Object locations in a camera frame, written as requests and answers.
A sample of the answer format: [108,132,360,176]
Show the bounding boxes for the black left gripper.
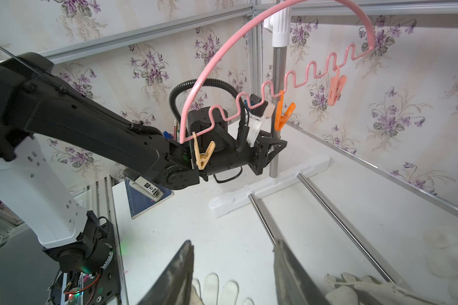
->
[209,131,287,175]

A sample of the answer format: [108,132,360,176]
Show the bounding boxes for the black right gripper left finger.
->
[138,240,194,305]

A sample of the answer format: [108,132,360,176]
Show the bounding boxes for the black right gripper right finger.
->
[273,240,330,304]

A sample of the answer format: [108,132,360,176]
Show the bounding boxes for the white glove with grey strap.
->
[324,273,435,304]

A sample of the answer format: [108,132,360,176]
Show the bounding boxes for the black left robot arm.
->
[0,53,287,274]

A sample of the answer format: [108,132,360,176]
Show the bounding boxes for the pink wavy hanger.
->
[178,0,377,145]

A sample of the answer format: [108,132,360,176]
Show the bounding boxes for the pink clothes peg on pink hanger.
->
[327,67,347,106]

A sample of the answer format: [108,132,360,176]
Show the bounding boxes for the orange clothes peg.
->
[273,90,296,132]

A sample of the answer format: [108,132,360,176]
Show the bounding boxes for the yellow clothes peg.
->
[192,132,216,170]

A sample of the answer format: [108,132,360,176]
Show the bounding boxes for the small circuit board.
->
[58,273,101,305]

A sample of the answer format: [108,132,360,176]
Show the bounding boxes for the white and steel drying rack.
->
[209,1,401,285]

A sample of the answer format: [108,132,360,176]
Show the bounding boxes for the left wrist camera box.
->
[246,101,275,147]

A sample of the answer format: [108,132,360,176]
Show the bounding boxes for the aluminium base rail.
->
[45,175,130,305]

